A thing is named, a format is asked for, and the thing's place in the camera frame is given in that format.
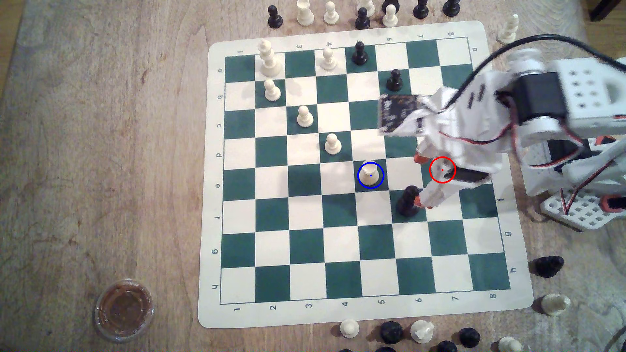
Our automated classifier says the tall white king piece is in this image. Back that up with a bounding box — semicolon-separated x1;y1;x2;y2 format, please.
258;39;283;78

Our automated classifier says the black knight piece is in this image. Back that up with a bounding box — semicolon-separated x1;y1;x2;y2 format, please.
530;255;564;278

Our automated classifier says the black camera cable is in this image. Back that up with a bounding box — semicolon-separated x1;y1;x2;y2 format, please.
442;33;626;110

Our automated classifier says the white knight piece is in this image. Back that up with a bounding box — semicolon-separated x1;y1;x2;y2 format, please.
410;320;435;344

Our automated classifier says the dark wooden furniture piece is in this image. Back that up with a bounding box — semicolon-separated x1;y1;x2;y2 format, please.
588;0;626;22

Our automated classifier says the large black chess piece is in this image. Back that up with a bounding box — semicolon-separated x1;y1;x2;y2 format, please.
396;186;423;218

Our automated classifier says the camera circuit board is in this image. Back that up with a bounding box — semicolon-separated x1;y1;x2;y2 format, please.
379;94;425;135

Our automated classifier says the short white chess piece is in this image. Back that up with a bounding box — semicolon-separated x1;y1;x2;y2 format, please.
359;160;383;189

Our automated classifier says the white grid base plate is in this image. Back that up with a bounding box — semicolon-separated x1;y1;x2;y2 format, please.
540;188;626;231

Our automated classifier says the white bishop piece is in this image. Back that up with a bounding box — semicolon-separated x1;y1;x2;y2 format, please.
496;14;520;46

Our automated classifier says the green and white chessboard mat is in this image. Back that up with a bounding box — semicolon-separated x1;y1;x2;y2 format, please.
198;21;535;329

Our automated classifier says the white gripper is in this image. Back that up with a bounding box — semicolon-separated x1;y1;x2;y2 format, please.
413;71;515;209

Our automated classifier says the clear lidded plastic cup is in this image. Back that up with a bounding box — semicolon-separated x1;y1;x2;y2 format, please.
94;279;156;342

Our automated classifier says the white rook piece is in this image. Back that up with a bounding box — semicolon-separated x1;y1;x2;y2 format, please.
296;0;315;26

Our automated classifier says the orange clamp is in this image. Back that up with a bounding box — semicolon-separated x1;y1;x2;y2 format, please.
601;195;626;213

